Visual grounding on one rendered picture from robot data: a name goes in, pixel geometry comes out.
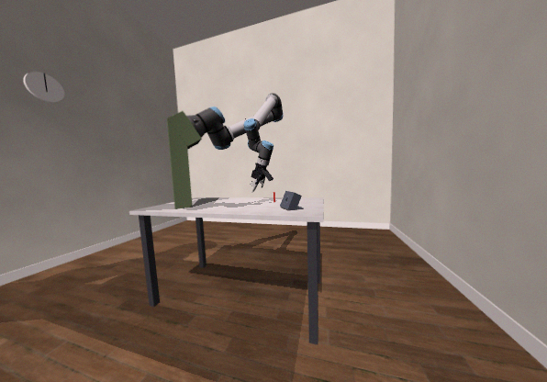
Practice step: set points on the dark grey sloped panel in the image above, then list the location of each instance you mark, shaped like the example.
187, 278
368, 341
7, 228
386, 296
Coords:
290, 201

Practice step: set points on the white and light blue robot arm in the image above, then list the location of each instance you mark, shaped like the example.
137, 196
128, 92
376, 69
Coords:
211, 121

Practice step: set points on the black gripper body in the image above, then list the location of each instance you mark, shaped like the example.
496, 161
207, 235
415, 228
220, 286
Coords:
258, 172

